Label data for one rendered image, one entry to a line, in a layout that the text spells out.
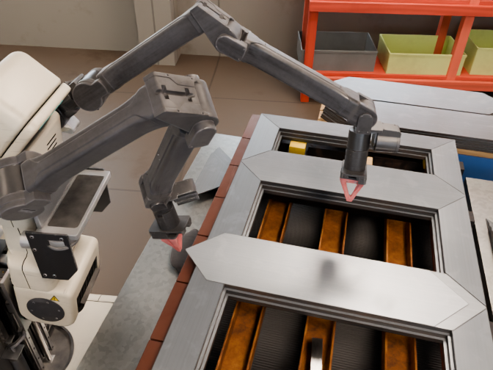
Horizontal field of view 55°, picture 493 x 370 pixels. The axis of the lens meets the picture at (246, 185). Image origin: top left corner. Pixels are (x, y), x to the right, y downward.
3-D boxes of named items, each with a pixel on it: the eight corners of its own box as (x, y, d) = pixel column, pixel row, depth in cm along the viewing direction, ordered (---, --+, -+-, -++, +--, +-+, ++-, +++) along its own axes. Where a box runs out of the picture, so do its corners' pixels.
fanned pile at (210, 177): (246, 151, 199) (246, 143, 196) (220, 212, 169) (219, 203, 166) (218, 147, 201) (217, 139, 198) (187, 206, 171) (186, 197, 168)
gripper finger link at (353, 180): (362, 195, 133) (367, 164, 129) (361, 206, 126) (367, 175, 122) (337, 191, 134) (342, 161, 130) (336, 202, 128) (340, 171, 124)
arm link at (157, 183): (175, 73, 81) (193, 130, 77) (206, 72, 83) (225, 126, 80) (134, 178, 117) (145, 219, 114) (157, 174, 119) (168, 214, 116)
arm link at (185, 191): (139, 174, 114) (148, 207, 111) (185, 159, 114) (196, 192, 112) (150, 189, 125) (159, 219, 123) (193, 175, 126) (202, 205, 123)
